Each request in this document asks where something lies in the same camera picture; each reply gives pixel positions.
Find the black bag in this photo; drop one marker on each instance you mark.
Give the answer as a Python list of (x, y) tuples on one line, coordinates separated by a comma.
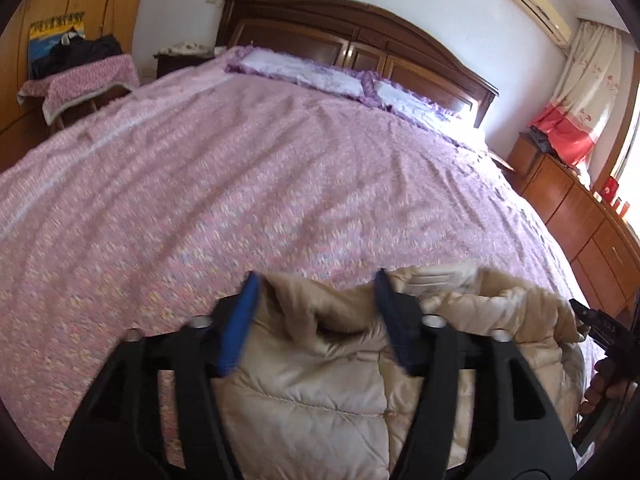
[(85, 52)]

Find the blue painting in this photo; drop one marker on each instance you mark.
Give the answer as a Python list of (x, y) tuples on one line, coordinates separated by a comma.
[(42, 40)]

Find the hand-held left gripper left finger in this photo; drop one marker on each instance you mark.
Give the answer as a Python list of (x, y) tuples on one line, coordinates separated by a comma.
[(240, 325)]

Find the cream and red curtain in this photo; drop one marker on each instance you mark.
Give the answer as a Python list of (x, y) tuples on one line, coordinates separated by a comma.
[(585, 95)]

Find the pile of dark clothes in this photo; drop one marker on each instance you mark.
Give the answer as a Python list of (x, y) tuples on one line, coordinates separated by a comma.
[(547, 145)]

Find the small table with pink cloth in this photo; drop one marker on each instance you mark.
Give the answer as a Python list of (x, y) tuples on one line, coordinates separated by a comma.
[(85, 80)]

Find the white cloth on nightstand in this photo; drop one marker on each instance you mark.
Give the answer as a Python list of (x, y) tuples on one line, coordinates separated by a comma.
[(187, 48)]

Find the purple ruffled pillow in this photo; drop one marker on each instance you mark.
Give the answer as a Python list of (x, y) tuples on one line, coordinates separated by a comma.
[(415, 100), (300, 72)]

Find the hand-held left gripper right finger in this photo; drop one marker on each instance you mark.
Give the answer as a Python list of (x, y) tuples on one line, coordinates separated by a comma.
[(395, 320)]

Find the wall air conditioner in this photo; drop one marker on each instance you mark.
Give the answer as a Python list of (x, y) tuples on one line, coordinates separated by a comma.
[(537, 2)]

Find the dark wooden nightstand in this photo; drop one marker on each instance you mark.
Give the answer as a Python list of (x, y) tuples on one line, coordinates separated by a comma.
[(175, 65)]

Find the long wooden drawer cabinet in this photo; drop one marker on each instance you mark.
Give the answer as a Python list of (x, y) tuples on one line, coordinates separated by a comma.
[(575, 215)]

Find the pink floral bedspread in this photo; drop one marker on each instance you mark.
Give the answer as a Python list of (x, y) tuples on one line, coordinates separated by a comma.
[(225, 175)]

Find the person's right hand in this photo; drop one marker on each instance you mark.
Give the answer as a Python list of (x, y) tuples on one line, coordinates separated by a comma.
[(602, 385)]

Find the window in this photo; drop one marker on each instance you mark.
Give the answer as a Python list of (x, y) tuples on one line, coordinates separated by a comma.
[(631, 160)]

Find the red box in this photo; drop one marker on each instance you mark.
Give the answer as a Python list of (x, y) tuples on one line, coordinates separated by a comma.
[(610, 190)]

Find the beige puffer jacket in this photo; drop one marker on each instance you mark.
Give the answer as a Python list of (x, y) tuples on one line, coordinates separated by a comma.
[(325, 390)]

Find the dark wooden bed headboard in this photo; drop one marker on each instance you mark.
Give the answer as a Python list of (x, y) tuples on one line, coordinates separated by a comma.
[(360, 35)]

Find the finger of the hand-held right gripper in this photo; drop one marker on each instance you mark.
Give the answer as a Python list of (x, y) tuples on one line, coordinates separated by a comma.
[(597, 325)]

